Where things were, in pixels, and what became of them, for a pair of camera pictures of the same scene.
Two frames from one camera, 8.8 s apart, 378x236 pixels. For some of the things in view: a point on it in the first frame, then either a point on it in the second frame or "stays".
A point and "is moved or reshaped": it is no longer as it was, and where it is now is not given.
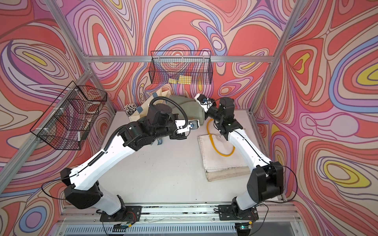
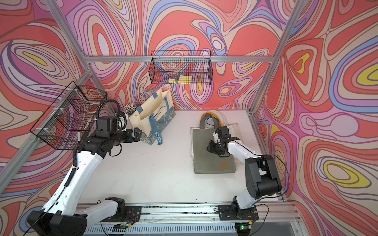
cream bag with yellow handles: (220, 159) is moved or reshaped
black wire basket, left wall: (65, 123) stays
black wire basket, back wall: (181, 67) stays
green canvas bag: (193, 108) to (204, 162)
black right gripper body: (213, 113) to (215, 147)
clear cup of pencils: (130, 108) stays
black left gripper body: (176, 136) to (136, 136)
